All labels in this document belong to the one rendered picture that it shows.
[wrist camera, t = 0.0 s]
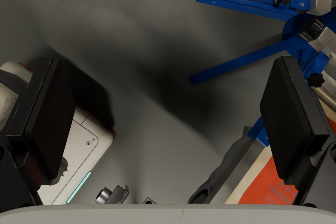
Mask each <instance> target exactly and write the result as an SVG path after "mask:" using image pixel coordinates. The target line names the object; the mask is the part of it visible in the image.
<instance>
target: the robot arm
mask: <svg viewBox="0 0 336 224"><path fill-rule="evenodd" d="M75 112H76V103H75V100H74V97H73V94H72V91H71V88H70V85H69V82H68V78H67V75H66V72H65V69H64V66H63V63H62V61H61V59H59V58H57V57H55V56H42V57H41V58H40V60H39V62H38V64H37V66H36V68H35V71H34V73H33V75H32V77H31V79H30V82H29V84H28V86H27V87H25V88H23V89H22V90H21V92H20V94H19V96H18V98H17V100H16V103H15V105H14V107H13V109H12V111H11V113H10V115H9V118H8V120H7V122H6V124H5V126H4V128H3V131H2V133H1V135H0V224H336V135H335V133H334V131H333V128H332V126H331V124H330V122H329V120H328V118H327V115H326V113H325V111H324V109H323V107H322V105H321V103H320V100H319V98H318V96H317V94H316V92H315V90H314V89H313V88H311V87H309V86H308V84H307V82H306V79H305V77H304V75H303V73H302V71H301V68H300V66H299V64H298V62H297V60H296V58H295V57H294V56H281V57H279V58H277V59H275V61H274V63H273V66H272V69H271V72H270V75H269V78H268V82H267V85H266V88H265V91H264V94H263V97H262V100H261V103H260V112H261V115H262V118H263V123H264V126H265V130H266V133H267V137H268V141H269V144H270V148H271V152H272V155H273V159H274V163H275V166H276V170H277V173H278V177H279V178H280V179H282V180H283V181H284V184H285V185H286V186H295V188H296V190H298V193H297V195H296V197H295V200H294V202H293V204H292V205H275V204H61V205H44V204H43V202H42V200H41V197H40V195H39V193H38V190H40V188H41V186H50V185H51V184H52V181H53V180H54V179H56V178H57V177H58V173H59V170H60V166H61V163H62V159H63V155H64V151H65V148H66V144H67V141H68V137H69V133H70V130H71V126H72V123H73V119H74V115H75Z"/></svg>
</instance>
